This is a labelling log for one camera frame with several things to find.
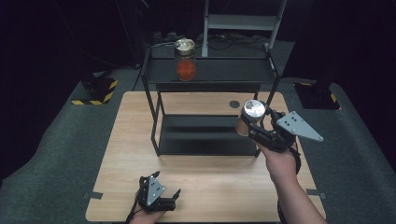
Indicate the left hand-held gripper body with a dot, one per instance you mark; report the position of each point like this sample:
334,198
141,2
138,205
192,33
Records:
154,191

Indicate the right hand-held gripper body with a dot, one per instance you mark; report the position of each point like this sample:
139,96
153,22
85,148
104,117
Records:
295,126

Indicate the glass jar with silver lid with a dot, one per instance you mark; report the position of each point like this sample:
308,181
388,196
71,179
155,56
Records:
253,109

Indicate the black metal two-tier shelf rack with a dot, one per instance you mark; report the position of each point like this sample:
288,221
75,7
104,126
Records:
202,133

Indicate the glass jar with orange contents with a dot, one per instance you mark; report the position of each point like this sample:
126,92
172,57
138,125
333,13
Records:
186,68

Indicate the person's left hand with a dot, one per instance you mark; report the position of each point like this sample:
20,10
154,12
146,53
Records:
144,217

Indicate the person's right hand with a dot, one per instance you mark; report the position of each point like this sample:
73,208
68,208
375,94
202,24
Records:
281,165

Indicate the black round table grommet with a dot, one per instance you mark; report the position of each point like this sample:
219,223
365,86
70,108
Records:
234,104

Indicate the black yellow striped stand base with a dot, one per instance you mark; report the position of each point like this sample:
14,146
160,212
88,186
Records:
316,96
99,88

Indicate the grey tape strip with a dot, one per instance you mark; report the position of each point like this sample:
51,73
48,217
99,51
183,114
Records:
93,195
316,193

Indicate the grey metal stand frame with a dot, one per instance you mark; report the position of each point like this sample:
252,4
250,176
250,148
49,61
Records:
241,22

